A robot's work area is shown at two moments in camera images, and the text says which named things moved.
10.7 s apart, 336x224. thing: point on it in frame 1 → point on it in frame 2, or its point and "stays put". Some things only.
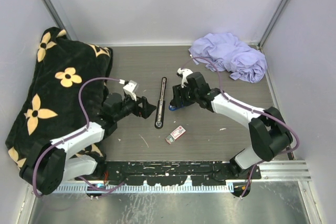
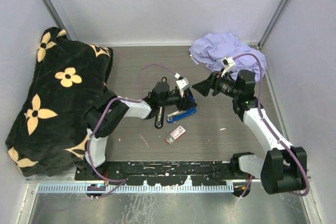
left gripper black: x=146 y=108 → x=187 y=103
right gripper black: x=177 y=93 → x=203 y=87
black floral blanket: x=67 y=91 stays put
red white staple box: x=175 y=134 stays put
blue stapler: x=171 y=108 → x=176 y=116
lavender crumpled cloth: x=231 y=55 stays put
